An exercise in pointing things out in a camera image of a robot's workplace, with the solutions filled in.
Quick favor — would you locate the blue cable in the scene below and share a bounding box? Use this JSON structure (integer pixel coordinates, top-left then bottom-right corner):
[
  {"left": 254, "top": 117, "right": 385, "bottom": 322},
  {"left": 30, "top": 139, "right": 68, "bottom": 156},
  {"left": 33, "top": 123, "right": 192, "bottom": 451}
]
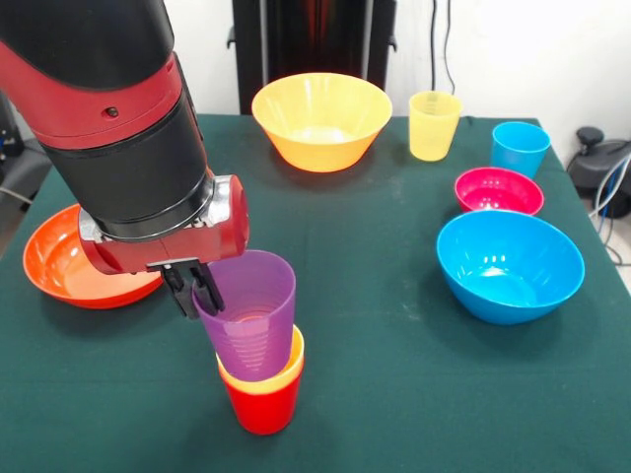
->
[{"left": 589, "top": 152, "right": 631, "bottom": 267}]

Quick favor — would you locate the dark green table cloth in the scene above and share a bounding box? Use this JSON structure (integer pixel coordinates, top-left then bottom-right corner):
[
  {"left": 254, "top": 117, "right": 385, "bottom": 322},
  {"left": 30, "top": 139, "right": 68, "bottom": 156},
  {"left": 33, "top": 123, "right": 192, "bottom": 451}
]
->
[{"left": 0, "top": 111, "right": 631, "bottom": 473}]

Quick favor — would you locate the red cup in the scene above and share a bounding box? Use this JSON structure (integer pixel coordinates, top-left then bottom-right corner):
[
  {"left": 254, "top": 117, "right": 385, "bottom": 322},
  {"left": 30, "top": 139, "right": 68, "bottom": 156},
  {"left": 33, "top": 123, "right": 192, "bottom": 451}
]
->
[{"left": 223, "top": 374, "right": 304, "bottom": 436}]

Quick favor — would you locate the grey stand base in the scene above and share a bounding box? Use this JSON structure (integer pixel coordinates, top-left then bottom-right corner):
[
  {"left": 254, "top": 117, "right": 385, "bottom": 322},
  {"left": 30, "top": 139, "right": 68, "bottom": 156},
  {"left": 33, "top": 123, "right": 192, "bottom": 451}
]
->
[{"left": 0, "top": 140, "right": 53, "bottom": 203}]

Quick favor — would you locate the large shallow orange bowl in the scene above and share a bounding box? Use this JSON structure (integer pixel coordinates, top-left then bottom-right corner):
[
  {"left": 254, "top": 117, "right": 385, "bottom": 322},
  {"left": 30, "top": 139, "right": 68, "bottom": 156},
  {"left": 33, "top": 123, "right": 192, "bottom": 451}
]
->
[{"left": 23, "top": 203, "right": 165, "bottom": 310}]

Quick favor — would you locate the large yellow bowl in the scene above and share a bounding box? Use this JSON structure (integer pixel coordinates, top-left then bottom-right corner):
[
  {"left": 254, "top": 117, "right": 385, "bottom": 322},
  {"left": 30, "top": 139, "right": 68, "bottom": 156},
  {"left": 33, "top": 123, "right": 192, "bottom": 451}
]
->
[{"left": 250, "top": 72, "right": 394, "bottom": 173}]

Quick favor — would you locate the black stand base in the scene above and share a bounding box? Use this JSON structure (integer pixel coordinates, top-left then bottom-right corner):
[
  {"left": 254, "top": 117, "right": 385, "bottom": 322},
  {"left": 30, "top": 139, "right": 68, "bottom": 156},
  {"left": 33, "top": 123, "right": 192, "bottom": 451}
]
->
[{"left": 566, "top": 126, "right": 631, "bottom": 221}]

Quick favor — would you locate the blue cup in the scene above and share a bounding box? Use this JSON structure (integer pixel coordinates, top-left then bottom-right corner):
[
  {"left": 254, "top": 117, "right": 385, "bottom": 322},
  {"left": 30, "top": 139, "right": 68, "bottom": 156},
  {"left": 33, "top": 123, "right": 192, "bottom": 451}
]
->
[{"left": 491, "top": 121, "right": 552, "bottom": 179}]

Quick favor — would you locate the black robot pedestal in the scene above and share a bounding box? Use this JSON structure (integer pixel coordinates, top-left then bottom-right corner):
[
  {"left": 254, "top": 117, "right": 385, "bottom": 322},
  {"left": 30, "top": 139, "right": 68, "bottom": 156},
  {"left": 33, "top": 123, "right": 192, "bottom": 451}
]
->
[{"left": 227, "top": 0, "right": 398, "bottom": 115}]

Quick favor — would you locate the translucent yellow cup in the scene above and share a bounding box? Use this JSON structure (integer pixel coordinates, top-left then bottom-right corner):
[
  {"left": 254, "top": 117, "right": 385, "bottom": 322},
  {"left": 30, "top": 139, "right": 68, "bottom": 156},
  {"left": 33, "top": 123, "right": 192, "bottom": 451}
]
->
[{"left": 408, "top": 91, "right": 463, "bottom": 162}]

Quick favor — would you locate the large blue bowl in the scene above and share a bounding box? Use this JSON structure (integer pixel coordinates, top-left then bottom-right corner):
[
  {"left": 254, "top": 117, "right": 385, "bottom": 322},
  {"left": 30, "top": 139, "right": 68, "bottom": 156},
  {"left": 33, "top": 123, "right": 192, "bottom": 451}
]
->
[{"left": 435, "top": 210, "right": 587, "bottom": 326}]

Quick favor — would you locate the purple cup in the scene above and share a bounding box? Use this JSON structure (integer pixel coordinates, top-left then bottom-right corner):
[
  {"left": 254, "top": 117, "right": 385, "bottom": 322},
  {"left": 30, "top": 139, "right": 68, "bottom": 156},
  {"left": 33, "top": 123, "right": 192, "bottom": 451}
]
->
[{"left": 191, "top": 249, "right": 298, "bottom": 383}]

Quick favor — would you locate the pink bowl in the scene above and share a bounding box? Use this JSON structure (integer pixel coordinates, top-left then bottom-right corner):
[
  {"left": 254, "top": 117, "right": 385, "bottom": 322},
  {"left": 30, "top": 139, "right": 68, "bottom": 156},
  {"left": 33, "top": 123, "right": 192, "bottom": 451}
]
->
[{"left": 454, "top": 167, "right": 545, "bottom": 217}]

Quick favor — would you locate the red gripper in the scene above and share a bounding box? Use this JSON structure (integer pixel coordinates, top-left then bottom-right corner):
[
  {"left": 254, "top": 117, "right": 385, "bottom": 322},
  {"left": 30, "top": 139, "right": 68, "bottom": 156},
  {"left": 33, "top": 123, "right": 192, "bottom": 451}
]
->
[{"left": 77, "top": 174, "right": 250, "bottom": 319}]

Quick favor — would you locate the orange-yellow cup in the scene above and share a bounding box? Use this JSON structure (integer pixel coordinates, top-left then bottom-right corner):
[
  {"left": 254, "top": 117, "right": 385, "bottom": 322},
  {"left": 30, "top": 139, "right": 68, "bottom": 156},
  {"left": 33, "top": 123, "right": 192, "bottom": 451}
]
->
[{"left": 218, "top": 363, "right": 305, "bottom": 397}]

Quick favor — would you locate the black hanging cable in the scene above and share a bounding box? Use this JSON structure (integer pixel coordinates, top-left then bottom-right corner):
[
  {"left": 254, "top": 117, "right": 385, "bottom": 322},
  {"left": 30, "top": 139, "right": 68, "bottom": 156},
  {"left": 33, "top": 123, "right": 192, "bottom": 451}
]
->
[{"left": 427, "top": 0, "right": 457, "bottom": 95}]

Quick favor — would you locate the black equipment rack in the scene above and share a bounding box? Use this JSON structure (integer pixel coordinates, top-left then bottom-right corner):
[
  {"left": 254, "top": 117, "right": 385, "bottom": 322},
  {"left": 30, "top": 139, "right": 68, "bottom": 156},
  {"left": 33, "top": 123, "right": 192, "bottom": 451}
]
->
[{"left": 0, "top": 91, "right": 24, "bottom": 167}]

